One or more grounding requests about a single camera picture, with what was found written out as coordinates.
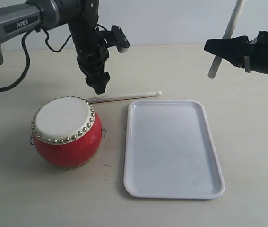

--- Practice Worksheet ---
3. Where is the red small drum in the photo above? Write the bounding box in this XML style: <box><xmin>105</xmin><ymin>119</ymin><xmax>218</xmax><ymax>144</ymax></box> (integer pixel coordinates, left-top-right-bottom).
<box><xmin>31</xmin><ymin>96</ymin><xmax>103</xmax><ymax>169</ymax></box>

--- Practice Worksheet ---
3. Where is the white wooden drumstick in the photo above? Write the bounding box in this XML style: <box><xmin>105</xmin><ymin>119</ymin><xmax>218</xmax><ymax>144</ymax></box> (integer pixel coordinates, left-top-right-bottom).
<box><xmin>86</xmin><ymin>91</ymin><xmax>162</xmax><ymax>104</ymax></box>
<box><xmin>207</xmin><ymin>0</ymin><xmax>245</xmax><ymax>79</ymax></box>

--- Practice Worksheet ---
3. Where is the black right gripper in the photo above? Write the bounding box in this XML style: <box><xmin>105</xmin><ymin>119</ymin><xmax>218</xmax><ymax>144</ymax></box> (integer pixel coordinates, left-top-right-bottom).
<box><xmin>204</xmin><ymin>31</ymin><xmax>268</xmax><ymax>75</ymax></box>

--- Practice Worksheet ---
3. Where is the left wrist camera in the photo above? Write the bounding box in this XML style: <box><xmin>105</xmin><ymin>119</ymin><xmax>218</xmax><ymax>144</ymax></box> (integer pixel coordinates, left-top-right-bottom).
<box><xmin>100</xmin><ymin>25</ymin><xmax>130</xmax><ymax>53</ymax></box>

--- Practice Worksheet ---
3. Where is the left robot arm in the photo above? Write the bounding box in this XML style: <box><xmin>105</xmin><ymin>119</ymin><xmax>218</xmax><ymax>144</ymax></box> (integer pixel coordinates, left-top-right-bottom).
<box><xmin>0</xmin><ymin>0</ymin><xmax>110</xmax><ymax>94</ymax></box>

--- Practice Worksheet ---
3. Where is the white rectangular plastic tray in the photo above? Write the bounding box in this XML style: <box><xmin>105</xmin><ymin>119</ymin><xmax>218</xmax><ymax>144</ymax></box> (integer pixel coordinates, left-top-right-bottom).
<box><xmin>123</xmin><ymin>100</ymin><xmax>225</xmax><ymax>200</ymax></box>

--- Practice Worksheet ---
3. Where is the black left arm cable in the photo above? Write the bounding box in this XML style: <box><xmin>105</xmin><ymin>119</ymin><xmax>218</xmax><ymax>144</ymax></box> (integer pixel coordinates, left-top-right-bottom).
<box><xmin>0</xmin><ymin>23</ymin><xmax>74</xmax><ymax>93</ymax></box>

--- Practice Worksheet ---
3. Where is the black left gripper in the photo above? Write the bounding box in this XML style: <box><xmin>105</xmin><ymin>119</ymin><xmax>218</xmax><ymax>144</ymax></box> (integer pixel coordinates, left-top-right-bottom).
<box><xmin>68</xmin><ymin>14</ymin><xmax>110</xmax><ymax>94</ymax></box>

